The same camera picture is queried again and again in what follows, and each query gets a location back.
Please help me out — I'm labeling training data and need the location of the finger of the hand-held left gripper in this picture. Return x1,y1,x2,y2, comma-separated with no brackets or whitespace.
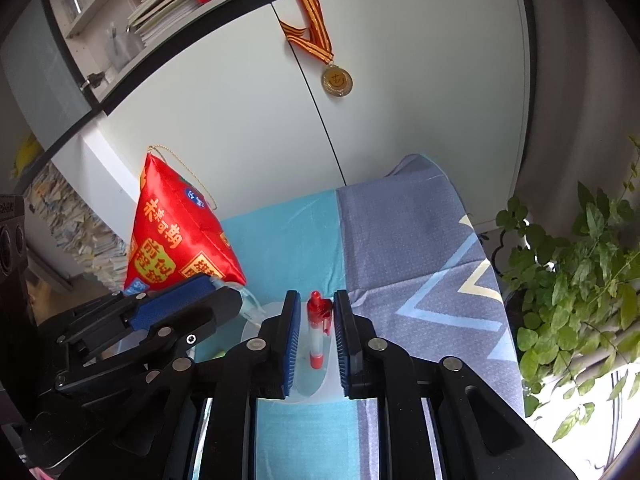
56,273,218,357
54,287,245,395

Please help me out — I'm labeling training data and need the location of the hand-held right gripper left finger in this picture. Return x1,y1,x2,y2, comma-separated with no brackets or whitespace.
62,290,303,480

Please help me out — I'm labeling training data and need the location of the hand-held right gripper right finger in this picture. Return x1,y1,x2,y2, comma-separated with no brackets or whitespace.
334,289,578,480

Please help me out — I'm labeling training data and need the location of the red and clear pen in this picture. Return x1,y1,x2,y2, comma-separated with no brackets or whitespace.
306,290,334,370

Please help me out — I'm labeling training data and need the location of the frosted plastic cup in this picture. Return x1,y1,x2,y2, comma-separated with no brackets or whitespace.
216,282,346,403

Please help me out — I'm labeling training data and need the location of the red printed triangular pillow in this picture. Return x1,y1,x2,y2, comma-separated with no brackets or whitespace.
122,145,248,295

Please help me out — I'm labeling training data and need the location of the pile of paper booklets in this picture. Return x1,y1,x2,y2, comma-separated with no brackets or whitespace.
22,160,132,292

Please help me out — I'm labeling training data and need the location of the blue and grey printed cloth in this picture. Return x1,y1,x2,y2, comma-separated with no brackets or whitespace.
192,153,527,480

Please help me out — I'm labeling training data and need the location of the white cabinet door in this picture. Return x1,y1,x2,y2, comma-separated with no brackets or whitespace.
271,0,532,231
50,2,347,241

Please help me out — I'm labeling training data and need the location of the yellow plush toy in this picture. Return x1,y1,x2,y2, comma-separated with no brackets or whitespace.
10,132,44,179

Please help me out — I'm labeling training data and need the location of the green leafy plant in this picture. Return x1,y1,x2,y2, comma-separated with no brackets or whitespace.
494,135,640,445

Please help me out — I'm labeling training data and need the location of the frosted glass cabinet door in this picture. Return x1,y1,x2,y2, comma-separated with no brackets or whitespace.
0,0,108,161

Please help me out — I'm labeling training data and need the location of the gold medal with striped ribbon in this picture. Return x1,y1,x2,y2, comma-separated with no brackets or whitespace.
279,0,354,99

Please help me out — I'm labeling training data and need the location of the white bookshelf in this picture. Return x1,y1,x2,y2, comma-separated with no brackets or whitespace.
45,0,311,106

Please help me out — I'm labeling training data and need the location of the stack of thin books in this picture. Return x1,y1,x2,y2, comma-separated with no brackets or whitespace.
126,0,202,52

